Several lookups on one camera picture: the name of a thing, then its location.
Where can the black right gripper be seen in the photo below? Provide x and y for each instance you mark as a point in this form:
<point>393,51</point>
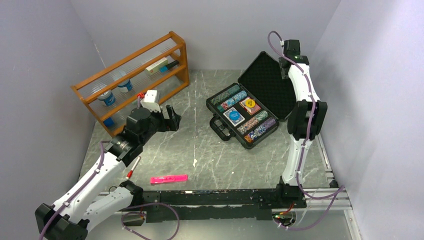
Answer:
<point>283,72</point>

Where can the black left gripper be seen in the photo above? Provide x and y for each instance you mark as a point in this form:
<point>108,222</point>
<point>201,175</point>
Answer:
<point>168,124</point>

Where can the yellow big blind button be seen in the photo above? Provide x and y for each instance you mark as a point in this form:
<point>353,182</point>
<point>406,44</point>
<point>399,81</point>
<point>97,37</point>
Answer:
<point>250,103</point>

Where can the black poker case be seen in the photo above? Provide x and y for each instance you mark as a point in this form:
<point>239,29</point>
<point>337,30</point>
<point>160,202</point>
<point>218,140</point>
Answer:
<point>262,82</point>

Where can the blue round button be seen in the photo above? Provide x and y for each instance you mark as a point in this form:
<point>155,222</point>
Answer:
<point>234,116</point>

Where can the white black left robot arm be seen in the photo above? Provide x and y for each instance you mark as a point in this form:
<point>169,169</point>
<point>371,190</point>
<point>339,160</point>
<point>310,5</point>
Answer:
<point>76,213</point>

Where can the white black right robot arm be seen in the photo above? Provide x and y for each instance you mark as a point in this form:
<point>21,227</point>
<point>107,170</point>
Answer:
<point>306,118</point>

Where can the green blue chip row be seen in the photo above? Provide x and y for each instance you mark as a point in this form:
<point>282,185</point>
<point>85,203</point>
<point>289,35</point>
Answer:
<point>225,95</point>

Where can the red blue chip row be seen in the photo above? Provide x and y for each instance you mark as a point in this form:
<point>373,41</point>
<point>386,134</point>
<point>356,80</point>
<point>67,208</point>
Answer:
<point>232,101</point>

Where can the black blue marker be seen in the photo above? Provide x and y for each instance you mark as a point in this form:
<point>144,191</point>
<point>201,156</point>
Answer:
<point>169,66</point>

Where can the white green box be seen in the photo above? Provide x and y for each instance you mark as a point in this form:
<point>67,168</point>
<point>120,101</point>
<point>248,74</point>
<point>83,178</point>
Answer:
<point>155,67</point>

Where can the orange wooden shelf rack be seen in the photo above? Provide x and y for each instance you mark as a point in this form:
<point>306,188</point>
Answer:
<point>169,83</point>

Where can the blue jar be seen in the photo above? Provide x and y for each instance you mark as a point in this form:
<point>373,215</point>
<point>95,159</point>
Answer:
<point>107,98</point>
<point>125,86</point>

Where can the pink highlighter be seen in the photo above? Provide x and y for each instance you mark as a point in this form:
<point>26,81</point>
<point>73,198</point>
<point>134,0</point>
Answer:
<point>156,180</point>

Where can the brown green chip row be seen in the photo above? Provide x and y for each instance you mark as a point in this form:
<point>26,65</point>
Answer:
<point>252,122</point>

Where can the blue object lower shelf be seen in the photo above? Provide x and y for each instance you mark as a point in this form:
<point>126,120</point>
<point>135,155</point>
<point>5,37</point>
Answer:
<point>109,122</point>

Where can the red white marker pen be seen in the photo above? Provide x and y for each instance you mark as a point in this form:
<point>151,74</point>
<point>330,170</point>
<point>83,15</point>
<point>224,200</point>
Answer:
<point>130,173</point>

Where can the blue purple chip row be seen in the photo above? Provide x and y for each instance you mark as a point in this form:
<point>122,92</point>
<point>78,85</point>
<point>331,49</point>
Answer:
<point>260,130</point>

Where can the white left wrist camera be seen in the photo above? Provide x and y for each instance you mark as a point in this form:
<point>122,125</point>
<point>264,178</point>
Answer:
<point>150,101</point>

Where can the black base frame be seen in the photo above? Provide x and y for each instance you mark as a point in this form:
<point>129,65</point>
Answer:
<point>205,204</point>

